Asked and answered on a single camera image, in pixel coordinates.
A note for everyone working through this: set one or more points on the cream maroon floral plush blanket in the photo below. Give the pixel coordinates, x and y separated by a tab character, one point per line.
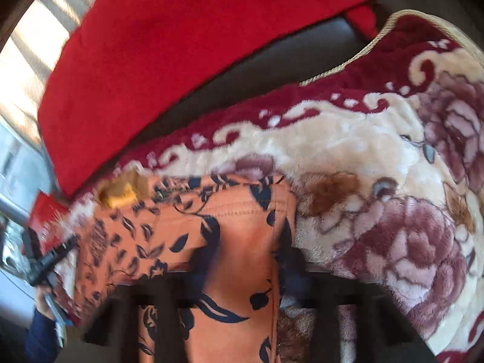
384	155

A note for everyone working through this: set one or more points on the person's left hand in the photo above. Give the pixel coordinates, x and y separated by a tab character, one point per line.
40	294

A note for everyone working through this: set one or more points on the red fleece blanket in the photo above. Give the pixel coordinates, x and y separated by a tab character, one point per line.
130	60

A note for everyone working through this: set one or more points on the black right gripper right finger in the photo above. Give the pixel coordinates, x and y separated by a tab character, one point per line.
332	319

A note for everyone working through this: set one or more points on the dark blue sleeve forearm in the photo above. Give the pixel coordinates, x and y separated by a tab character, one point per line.
41	343

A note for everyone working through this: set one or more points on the orange black floral garment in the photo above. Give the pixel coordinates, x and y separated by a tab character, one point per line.
234	317

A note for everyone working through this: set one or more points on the red gift bag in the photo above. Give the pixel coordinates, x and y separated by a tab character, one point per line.
45	219

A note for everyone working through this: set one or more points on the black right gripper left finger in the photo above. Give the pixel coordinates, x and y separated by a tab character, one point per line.
112	335

